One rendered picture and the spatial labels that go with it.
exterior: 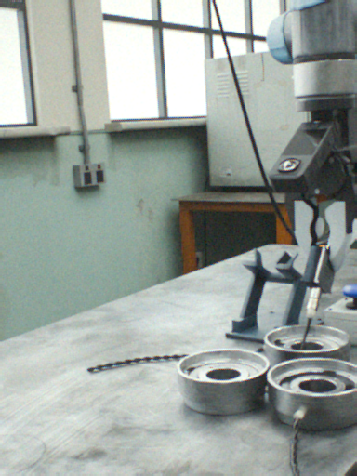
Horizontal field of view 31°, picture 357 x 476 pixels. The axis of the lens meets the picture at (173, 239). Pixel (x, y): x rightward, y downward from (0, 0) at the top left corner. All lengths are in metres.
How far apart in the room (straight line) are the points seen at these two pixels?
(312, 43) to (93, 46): 2.13
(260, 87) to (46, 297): 1.36
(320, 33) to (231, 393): 0.42
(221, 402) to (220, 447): 0.07
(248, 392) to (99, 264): 2.17
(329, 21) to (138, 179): 2.28
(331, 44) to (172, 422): 0.46
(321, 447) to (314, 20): 0.47
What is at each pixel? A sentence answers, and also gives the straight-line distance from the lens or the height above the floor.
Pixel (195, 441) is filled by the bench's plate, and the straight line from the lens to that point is 0.68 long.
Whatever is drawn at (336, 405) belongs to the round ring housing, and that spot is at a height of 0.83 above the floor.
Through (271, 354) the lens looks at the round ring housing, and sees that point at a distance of 0.81.
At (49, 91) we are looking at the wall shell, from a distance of 2.68.
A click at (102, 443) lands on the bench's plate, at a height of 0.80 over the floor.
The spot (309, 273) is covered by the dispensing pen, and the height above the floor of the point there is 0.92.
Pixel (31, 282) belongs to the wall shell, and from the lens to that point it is 2.59.
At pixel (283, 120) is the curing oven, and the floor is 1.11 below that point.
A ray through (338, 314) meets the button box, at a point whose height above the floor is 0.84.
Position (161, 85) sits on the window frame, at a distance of 3.27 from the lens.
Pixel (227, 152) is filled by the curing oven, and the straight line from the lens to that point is 3.21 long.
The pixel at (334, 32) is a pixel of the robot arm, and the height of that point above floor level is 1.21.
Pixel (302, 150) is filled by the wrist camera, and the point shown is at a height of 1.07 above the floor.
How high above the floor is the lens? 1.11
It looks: 10 degrees down
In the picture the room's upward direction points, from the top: 4 degrees counter-clockwise
